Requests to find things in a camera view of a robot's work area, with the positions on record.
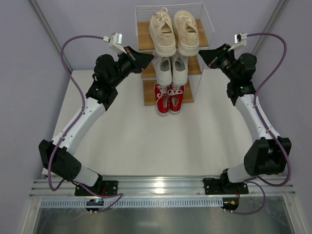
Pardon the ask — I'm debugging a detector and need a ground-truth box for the white sneaker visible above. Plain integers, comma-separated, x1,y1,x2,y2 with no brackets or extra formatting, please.
170,53,188,86
152,54,172,86

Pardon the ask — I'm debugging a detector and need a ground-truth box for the beige sneaker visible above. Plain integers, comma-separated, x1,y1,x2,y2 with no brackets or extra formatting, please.
173,10,199,57
149,7,176,57

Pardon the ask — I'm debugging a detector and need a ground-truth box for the red canvas sneaker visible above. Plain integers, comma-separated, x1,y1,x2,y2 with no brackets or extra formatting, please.
168,83,184,114
154,83,169,116

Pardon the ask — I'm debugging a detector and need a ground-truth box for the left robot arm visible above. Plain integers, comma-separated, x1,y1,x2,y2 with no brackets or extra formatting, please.
39,46,154,187

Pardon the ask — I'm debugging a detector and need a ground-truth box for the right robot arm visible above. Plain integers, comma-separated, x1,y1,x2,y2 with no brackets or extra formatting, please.
199,44,292,194

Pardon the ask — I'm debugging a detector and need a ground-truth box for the white wire shoe shelf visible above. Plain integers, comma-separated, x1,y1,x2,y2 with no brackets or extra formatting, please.
136,3,214,106

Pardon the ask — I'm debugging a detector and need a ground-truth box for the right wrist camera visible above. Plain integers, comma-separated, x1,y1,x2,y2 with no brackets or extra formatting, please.
228,33,248,51

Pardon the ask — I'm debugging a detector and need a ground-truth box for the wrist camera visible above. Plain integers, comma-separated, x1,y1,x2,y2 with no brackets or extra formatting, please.
102,32,127,55
228,33,248,51

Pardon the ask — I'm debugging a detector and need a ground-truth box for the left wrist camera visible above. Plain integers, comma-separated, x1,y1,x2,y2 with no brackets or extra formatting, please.
102,32,127,55

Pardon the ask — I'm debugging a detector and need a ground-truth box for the right corner aluminium post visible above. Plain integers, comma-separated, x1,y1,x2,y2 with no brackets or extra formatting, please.
243,0,289,57

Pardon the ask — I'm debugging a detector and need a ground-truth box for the corner aluminium post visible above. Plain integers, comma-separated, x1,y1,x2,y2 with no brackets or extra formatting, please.
28,0,73,73
243,0,289,57

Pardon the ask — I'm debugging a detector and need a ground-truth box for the left corner aluminium post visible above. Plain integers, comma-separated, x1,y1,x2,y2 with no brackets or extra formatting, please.
28,0,73,73

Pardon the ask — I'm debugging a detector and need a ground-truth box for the aluminium mounting rail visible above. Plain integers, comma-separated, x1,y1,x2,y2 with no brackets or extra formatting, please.
29,175,296,198

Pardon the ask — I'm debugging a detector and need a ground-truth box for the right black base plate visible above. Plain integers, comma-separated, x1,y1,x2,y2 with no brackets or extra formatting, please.
203,177,249,195

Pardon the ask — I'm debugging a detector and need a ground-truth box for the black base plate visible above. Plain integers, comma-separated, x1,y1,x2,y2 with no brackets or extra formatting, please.
75,180,118,196
203,177,249,195

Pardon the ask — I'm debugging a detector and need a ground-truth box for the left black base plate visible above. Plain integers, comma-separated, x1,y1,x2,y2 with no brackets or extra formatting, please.
75,180,118,196

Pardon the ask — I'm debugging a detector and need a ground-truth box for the white slotted cable duct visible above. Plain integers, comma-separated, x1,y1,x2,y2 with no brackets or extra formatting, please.
40,197,223,209

